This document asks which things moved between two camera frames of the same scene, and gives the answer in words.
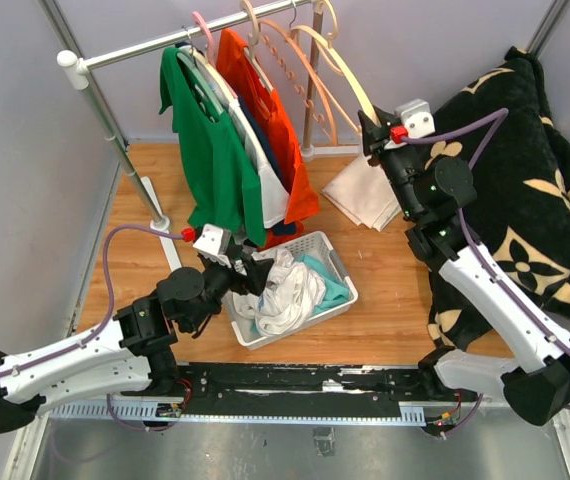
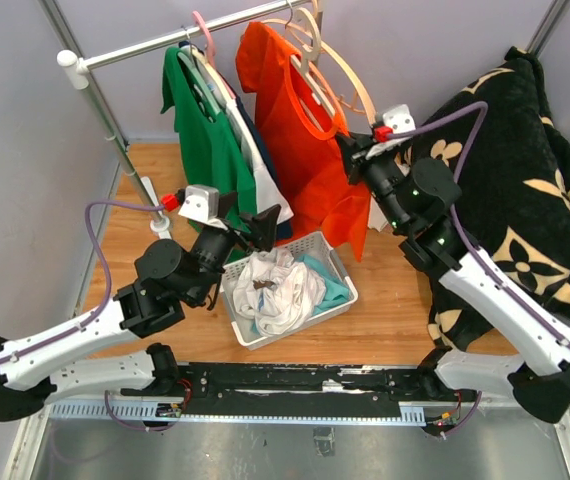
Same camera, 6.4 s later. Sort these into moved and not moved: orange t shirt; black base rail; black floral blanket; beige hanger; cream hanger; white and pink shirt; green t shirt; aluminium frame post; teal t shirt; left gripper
Moved: beige hanger; orange t shirt; left gripper; cream hanger
Not moved: white and pink shirt; black floral blanket; teal t shirt; black base rail; green t shirt; aluminium frame post
